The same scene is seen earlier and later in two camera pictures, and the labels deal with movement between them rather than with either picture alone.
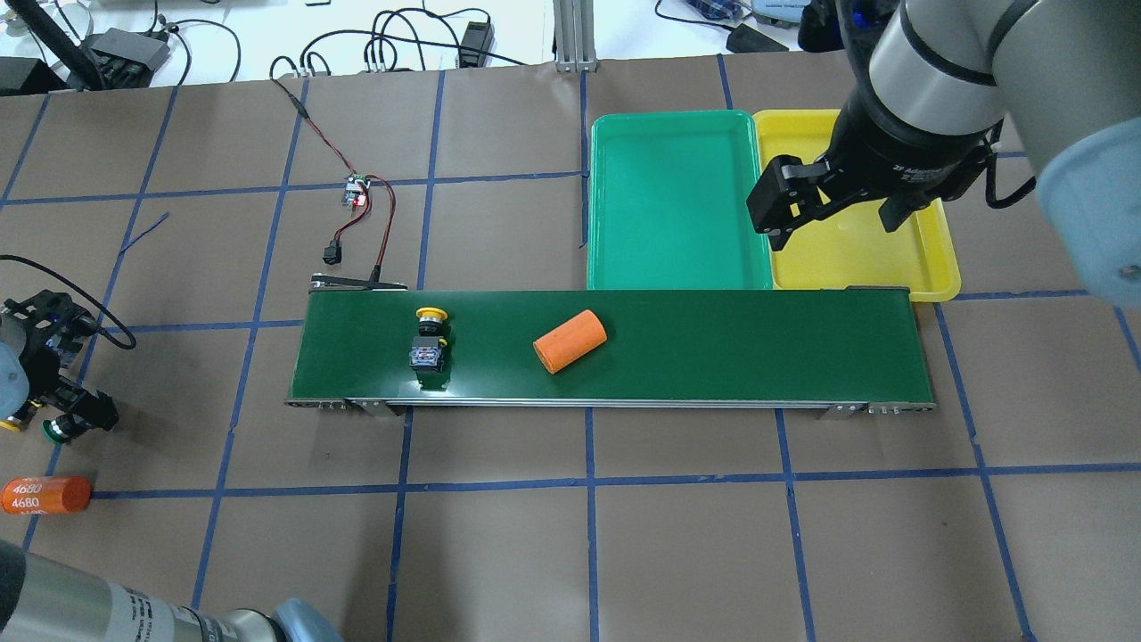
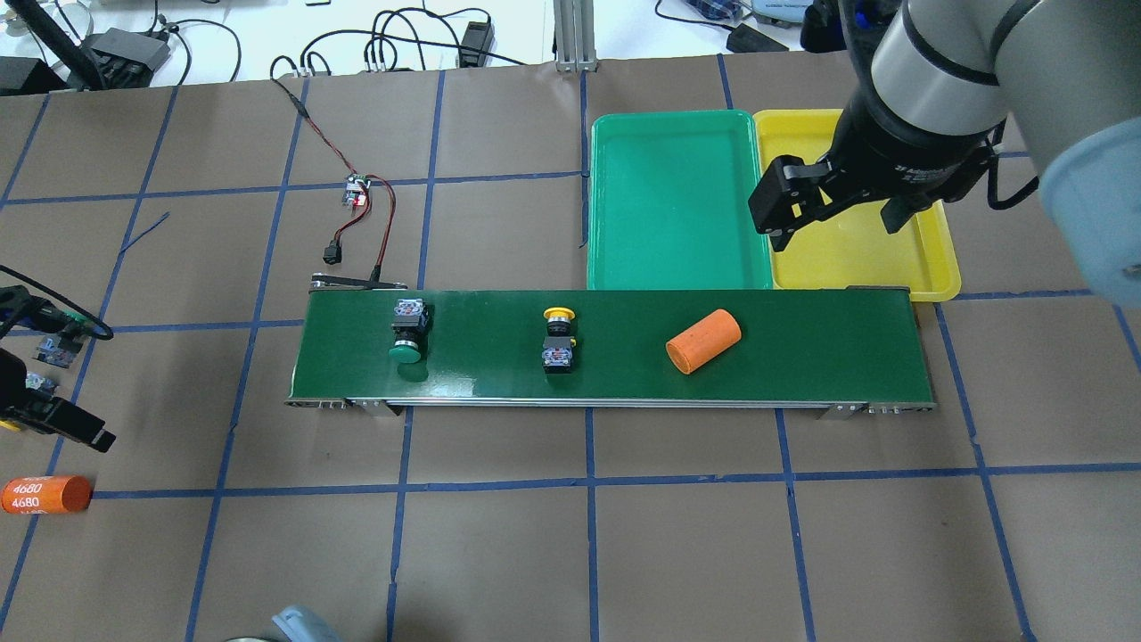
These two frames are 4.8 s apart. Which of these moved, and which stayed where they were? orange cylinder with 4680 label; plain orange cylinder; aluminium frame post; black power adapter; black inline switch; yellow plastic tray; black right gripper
Moved: plain orange cylinder
Stayed: aluminium frame post; yellow plastic tray; black right gripper; black inline switch; orange cylinder with 4680 label; black power adapter
